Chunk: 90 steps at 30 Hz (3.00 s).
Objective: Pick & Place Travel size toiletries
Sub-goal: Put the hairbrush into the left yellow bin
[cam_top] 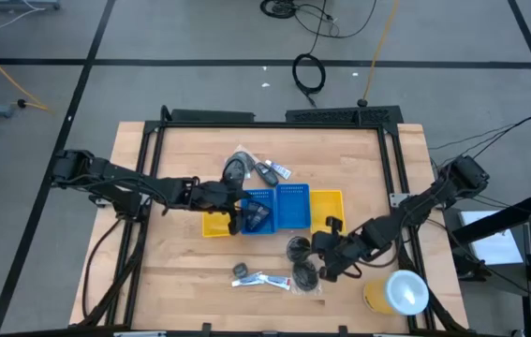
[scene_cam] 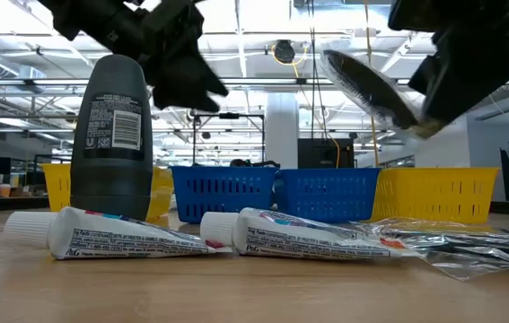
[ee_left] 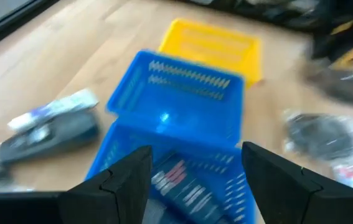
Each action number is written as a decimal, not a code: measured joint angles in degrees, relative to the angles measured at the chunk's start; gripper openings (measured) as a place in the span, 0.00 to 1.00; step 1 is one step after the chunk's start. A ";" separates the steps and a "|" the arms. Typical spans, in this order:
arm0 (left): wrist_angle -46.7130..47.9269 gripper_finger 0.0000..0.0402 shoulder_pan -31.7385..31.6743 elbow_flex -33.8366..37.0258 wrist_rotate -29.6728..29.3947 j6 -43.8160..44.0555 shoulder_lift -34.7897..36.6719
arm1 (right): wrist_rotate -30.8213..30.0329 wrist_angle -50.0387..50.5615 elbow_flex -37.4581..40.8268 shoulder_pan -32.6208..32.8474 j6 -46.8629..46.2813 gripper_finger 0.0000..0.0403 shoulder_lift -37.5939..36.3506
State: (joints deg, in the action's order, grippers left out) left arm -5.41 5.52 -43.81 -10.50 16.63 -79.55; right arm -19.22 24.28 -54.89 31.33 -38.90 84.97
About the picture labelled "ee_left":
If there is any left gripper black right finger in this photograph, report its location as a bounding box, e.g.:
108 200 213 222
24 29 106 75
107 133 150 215
241 141 353 224

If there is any white travel toothpaste tube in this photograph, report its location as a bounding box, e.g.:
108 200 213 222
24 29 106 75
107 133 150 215
7 88 99 133
334 159 353 191

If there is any yellow plastic basket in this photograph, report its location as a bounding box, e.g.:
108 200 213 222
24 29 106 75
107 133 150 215
158 17 263 90

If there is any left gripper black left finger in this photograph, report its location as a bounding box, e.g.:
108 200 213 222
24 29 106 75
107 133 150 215
58 145 154 224

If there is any black travel lotion tube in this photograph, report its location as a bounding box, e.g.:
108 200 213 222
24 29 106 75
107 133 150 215
149 155 227 224

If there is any blue plastic basket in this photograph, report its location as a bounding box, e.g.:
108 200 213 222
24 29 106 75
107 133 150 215
106 49 246 147
85 119 258 224

